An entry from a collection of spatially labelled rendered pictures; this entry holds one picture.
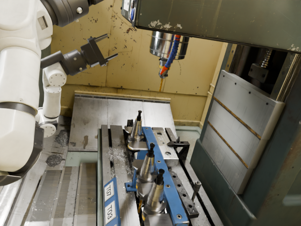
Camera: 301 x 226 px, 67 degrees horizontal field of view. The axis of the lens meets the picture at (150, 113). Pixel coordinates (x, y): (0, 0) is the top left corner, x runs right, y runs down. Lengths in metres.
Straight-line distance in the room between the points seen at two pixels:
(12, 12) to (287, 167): 1.07
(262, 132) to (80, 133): 1.32
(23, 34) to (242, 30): 0.57
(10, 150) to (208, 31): 0.56
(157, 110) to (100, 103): 0.54
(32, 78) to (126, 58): 1.63
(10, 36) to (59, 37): 1.55
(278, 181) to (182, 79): 1.35
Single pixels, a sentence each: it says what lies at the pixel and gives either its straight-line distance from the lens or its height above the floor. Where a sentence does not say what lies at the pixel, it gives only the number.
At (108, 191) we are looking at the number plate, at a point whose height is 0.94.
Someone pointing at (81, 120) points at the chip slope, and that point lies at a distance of 1.97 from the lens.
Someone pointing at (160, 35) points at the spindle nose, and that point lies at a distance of 0.95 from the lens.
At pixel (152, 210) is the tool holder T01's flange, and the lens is 0.62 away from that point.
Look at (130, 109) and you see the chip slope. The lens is 2.09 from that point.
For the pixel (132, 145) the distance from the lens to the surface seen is 0.85.
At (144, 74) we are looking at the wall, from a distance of 2.10.
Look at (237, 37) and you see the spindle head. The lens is 0.76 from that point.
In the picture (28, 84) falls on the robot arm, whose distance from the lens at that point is 0.43.
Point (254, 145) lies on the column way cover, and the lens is 1.16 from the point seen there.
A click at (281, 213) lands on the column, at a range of 1.36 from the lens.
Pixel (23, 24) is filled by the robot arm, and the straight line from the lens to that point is 0.47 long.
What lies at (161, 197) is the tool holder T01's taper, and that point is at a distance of 0.61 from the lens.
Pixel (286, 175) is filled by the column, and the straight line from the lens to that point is 1.17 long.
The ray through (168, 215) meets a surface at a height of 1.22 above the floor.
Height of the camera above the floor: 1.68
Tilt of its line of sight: 25 degrees down
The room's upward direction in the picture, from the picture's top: 11 degrees clockwise
